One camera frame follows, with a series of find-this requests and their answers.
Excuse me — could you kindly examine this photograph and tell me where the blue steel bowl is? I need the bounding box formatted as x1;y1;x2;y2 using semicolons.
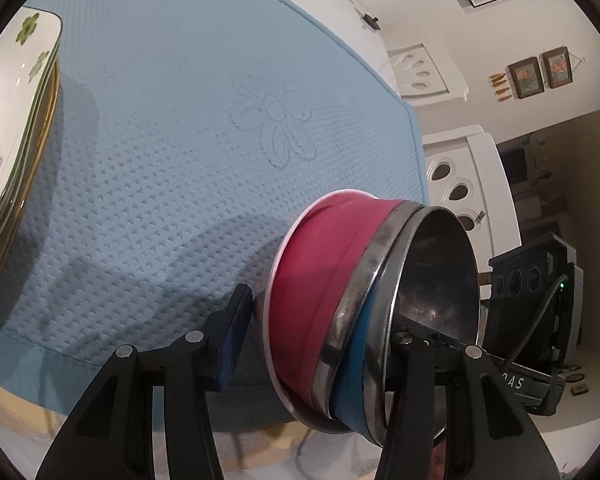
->
330;207;480;445

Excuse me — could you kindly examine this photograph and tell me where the magenta steel bowl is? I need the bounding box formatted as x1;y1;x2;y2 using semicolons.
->
261;190;422;434

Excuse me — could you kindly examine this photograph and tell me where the pink ceramic bowl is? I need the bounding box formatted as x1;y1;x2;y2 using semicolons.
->
260;190;397;434

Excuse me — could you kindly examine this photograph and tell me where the small black object on table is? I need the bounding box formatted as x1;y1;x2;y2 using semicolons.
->
362;13;380;30

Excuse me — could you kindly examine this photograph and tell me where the white chair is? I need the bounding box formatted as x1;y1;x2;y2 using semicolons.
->
422;125;521;273
388;39;469;108

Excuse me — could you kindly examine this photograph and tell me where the small framed picture right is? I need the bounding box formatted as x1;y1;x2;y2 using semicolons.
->
541;47;573;89

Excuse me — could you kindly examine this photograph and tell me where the small floral hexagonal plate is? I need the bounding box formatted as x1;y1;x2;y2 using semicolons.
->
0;44;64;281

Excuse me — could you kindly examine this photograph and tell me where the white chair near right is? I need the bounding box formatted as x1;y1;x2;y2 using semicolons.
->
422;125;521;273

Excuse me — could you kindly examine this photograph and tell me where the white chair far right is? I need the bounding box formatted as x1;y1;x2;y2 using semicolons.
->
388;39;469;108

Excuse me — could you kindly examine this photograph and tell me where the small framed picture left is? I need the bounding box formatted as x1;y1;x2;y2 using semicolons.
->
507;56;544;100

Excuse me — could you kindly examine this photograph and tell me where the light blue table mat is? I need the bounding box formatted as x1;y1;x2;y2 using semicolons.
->
0;0;427;414

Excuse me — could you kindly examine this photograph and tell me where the large floral hexagonal plate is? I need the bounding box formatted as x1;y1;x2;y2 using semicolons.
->
0;6;62;205

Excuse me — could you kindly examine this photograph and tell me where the small framed picture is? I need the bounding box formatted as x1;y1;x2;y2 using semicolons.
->
541;47;573;89
507;56;544;100

